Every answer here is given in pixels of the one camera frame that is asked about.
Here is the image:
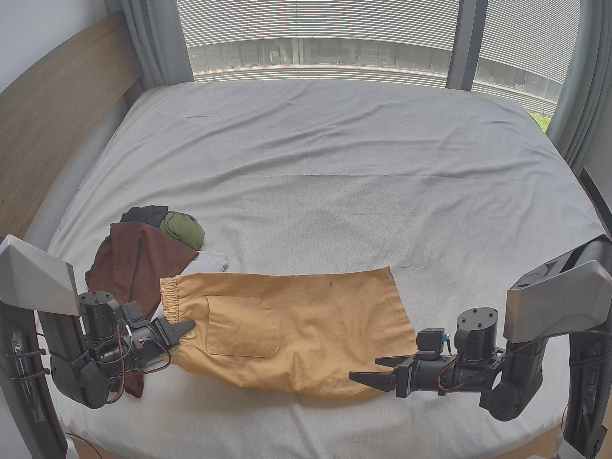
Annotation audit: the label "window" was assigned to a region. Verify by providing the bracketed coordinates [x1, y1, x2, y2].
[171, 0, 584, 130]

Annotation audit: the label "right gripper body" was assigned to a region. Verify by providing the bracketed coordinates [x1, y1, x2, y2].
[395, 351, 459, 399]

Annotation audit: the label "grey-green curtain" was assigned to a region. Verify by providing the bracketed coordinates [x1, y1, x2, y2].
[99, 0, 194, 91]
[545, 0, 612, 176]

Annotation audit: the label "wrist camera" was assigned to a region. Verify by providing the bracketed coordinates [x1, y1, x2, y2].
[122, 302, 147, 329]
[417, 328, 448, 355]

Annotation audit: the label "tan shorts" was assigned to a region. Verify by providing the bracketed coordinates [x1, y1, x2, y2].
[159, 266, 418, 401]

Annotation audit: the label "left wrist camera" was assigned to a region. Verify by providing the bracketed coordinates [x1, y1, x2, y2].
[122, 302, 147, 329]

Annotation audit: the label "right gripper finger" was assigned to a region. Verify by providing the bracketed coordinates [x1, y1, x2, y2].
[348, 370, 397, 395]
[374, 352, 419, 367]

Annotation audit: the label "green garment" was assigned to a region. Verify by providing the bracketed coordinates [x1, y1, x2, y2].
[159, 212, 206, 251]

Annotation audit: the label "bed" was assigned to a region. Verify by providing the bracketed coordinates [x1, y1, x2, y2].
[0, 10, 612, 459]

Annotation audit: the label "black cable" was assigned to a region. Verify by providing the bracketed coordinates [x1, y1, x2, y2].
[66, 431, 98, 450]

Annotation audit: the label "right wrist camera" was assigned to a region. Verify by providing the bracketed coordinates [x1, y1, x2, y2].
[417, 328, 448, 355]

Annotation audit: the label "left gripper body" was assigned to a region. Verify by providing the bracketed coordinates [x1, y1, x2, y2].
[128, 317, 178, 365]

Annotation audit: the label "pale grey garment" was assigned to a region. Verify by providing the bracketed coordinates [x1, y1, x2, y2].
[184, 250, 229, 274]

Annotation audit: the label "black garment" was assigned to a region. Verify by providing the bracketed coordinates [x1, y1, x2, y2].
[120, 205, 169, 229]

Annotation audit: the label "brown garment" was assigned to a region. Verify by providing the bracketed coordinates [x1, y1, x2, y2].
[86, 222, 200, 398]

